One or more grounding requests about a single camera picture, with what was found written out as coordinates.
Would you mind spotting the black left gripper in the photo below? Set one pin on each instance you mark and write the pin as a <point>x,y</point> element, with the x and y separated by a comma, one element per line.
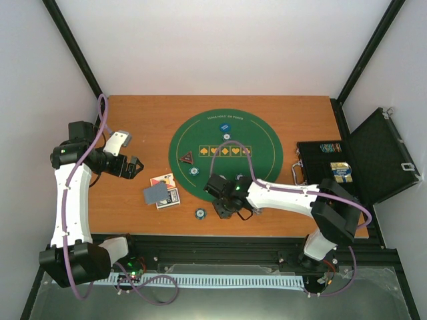
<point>119,170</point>

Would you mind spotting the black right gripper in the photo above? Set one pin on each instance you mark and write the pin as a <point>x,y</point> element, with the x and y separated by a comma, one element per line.
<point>221,212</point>

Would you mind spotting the green blue chip stack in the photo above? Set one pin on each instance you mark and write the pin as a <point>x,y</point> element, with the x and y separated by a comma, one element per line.
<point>200,213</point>

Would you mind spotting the blue small blind button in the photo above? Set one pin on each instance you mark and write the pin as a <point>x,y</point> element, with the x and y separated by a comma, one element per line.
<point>225,127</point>

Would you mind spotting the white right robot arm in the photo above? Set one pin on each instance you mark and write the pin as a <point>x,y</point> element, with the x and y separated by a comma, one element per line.
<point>335,211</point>

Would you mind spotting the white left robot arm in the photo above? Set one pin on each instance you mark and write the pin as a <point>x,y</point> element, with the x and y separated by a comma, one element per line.
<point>72,258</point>

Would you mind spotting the blue backed card deck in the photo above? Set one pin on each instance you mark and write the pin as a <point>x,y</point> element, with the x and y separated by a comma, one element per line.
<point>155,193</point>

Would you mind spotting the yellow ace card box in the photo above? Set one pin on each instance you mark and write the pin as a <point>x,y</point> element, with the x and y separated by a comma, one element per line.
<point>168,179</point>

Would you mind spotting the blue club special card box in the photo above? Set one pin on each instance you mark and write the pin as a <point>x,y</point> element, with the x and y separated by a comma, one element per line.
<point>172,199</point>

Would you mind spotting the triangular all in button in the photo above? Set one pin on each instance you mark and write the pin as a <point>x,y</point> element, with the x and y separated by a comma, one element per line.
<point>187,158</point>

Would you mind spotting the green round poker mat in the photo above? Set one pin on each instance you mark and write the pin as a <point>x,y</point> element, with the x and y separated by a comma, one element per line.
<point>250,135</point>

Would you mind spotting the gold blue card pack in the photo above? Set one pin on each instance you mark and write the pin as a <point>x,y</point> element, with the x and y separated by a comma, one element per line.
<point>342,172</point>

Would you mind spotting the multicolour chips in case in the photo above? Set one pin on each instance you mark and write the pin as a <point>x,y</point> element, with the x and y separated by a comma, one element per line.
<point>331,148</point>

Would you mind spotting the black chip carrying case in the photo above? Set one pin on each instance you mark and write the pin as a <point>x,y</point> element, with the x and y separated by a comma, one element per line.
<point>381,164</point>

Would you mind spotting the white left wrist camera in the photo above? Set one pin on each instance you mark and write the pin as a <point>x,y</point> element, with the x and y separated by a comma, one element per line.
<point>118,140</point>

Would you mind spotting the light blue cable duct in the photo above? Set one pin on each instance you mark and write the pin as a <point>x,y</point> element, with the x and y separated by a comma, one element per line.
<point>203,281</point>

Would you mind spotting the black frame post left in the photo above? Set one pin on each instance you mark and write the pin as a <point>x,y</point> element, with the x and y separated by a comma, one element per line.
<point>72,44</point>

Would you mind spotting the black frame post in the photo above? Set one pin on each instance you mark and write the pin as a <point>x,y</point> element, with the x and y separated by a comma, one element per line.
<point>375,40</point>
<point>72,44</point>

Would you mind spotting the black frame post right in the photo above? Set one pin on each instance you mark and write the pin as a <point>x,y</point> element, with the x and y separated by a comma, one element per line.
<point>375,40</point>

